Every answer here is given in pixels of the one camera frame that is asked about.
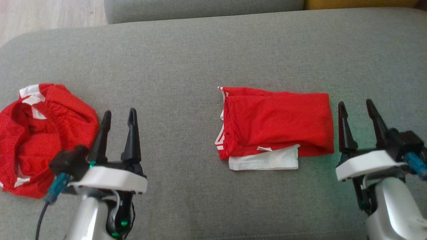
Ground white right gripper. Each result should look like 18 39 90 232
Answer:
336 99 407 182

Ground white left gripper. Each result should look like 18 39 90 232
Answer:
68 108 148 195

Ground red basketball shorts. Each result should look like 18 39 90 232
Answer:
0 83 100 199

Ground red white basketball jersey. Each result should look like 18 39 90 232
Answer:
215 86 335 171

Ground yellow cushion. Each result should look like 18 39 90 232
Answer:
304 0 419 10

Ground grey fabric sofa seat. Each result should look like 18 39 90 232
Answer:
0 7 427 240

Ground grey sofa backrest cushion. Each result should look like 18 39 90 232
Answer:
103 0 305 24

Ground teal right cable connector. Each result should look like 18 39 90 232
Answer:
404 152 427 181

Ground teal cable connector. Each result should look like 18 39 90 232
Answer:
404 152 427 181
44 172 71 205

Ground teal left cable connector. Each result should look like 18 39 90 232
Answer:
44 172 71 205

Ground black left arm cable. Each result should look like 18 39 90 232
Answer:
35 201 51 240

